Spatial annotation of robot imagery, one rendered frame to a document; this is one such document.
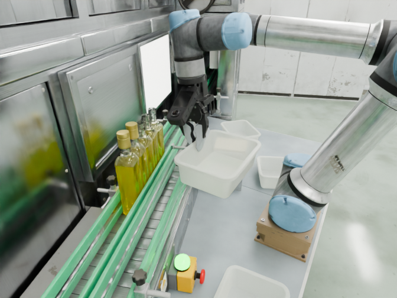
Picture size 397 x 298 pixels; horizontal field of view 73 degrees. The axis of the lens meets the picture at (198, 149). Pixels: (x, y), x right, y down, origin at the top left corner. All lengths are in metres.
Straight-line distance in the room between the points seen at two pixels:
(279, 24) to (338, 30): 0.13
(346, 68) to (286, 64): 0.88
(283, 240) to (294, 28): 0.62
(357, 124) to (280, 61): 4.02
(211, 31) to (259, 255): 0.69
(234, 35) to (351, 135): 0.32
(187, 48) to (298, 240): 0.65
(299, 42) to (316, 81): 4.05
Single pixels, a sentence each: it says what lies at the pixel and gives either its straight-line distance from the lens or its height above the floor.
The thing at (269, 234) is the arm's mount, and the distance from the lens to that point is 0.96.
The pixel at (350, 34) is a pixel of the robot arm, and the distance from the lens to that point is 0.73.
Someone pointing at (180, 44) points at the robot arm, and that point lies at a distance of 0.68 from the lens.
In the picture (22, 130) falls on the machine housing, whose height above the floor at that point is 1.23.
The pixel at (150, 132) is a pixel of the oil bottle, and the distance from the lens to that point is 0.92.
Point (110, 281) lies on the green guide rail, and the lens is 0.71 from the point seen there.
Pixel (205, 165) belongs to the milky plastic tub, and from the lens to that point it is 0.80.
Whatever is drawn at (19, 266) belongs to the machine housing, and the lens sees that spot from 0.81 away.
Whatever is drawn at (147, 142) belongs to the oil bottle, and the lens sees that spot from 0.88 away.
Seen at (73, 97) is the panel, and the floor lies 1.26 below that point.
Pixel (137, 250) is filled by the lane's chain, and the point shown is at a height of 0.88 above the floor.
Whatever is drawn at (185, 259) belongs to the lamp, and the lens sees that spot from 0.81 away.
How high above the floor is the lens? 1.49
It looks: 30 degrees down
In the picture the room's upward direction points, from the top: straight up
